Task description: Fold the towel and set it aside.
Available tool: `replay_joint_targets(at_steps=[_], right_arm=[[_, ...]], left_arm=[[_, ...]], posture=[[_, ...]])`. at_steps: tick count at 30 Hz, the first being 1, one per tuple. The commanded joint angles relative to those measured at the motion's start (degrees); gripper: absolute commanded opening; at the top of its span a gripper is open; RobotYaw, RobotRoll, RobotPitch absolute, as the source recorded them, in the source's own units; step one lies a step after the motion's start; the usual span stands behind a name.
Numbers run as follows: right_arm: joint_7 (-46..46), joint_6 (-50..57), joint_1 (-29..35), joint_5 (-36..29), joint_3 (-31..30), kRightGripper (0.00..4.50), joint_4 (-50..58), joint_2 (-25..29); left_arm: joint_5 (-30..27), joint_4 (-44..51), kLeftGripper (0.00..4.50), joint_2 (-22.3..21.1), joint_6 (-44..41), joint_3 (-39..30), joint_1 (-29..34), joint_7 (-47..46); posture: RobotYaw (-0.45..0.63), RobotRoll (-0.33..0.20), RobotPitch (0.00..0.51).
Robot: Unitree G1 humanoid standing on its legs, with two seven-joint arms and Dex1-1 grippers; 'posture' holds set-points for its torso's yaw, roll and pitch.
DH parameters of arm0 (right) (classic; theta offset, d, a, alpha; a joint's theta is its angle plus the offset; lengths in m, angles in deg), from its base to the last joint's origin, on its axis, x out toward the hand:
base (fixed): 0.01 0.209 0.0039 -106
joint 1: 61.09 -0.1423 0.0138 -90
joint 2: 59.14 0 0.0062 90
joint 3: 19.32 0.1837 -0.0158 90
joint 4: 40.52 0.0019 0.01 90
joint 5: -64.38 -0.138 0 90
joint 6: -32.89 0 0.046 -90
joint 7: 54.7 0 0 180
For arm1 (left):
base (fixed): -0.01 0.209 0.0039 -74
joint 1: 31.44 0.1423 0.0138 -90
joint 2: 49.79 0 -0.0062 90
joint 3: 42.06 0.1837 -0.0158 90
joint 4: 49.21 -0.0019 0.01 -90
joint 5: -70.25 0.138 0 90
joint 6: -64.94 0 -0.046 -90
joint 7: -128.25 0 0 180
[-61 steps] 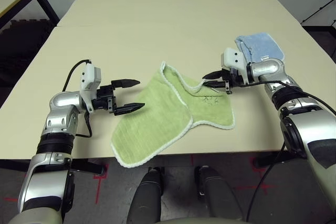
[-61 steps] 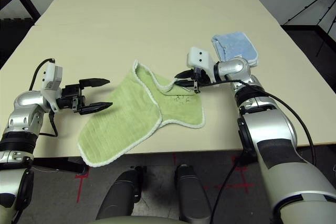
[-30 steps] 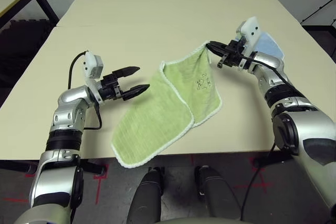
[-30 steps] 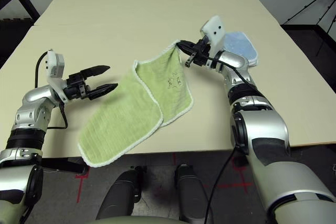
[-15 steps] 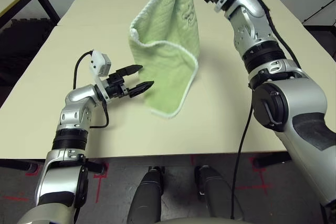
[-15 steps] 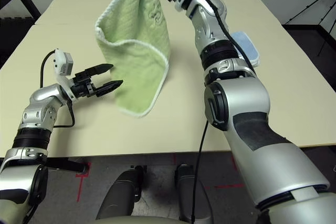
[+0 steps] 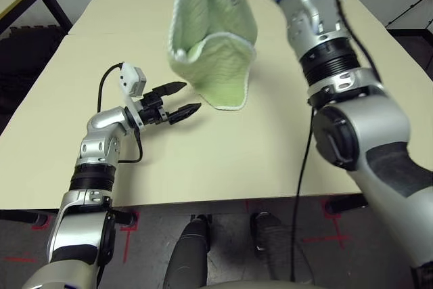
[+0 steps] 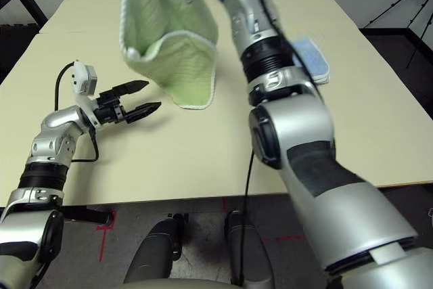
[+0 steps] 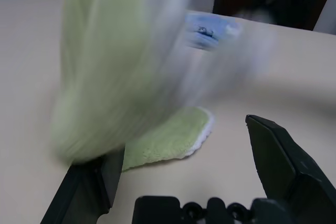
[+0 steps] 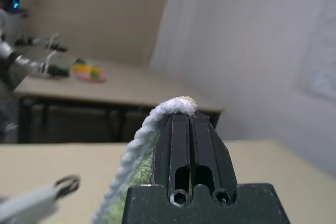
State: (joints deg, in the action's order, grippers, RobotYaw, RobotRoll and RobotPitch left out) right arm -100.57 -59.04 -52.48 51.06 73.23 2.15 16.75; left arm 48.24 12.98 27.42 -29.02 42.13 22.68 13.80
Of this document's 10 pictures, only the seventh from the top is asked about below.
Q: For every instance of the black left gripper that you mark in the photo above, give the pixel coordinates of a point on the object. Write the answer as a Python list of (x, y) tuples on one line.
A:
[(152, 109)]

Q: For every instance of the green towel with white trim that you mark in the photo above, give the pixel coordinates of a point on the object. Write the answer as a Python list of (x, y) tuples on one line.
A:
[(220, 76)]

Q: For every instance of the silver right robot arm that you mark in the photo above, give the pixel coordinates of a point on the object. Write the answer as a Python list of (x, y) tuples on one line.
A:
[(372, 123)]

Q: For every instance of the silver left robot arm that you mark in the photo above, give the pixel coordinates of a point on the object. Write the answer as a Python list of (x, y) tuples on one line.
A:
[(101, 123)]

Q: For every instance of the black table foot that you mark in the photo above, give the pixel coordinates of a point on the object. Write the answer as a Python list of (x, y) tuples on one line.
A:
[(126, 218), (348, 203)]

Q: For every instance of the grey robot left leg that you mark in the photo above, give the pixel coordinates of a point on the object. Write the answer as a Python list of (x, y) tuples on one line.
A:
[(187, 255)]

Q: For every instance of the grey robot leg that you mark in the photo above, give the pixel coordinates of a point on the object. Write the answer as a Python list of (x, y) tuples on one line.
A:
[(187, 255), (277, 251)]

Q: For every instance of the black foam floor mats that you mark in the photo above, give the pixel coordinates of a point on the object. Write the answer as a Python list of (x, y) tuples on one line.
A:
[(27, 52)]

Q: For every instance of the grey robot right leg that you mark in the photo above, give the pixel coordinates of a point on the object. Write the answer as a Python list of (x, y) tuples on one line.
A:
[(277, 251)]

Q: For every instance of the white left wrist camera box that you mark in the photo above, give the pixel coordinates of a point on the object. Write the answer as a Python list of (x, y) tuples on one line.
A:
[(130, 77)]

